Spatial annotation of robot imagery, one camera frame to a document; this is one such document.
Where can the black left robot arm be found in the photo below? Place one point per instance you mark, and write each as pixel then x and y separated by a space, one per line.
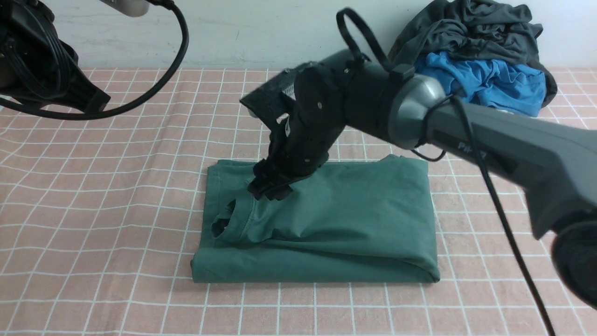
pixel 37 68

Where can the blue crumpled shirt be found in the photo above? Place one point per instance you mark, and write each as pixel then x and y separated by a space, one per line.
pixel 494 83

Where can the pink grid-pattern tablecloth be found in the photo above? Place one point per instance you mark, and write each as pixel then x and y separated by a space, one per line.
pixel 99 222

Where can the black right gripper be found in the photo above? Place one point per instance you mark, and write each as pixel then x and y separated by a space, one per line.
pixel 300 146

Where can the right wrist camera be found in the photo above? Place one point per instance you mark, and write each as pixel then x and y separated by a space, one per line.
pixel 275 98

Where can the green long-sleeve shirt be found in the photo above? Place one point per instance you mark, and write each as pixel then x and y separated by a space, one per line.
pixel 348 222

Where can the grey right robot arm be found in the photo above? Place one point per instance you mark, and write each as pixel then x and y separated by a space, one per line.
pixel 554 164

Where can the dark grey crumpled garment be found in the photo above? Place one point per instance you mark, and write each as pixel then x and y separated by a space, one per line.
pixel 474 30

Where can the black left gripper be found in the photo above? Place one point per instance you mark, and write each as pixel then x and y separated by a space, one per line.
pixel 37 68

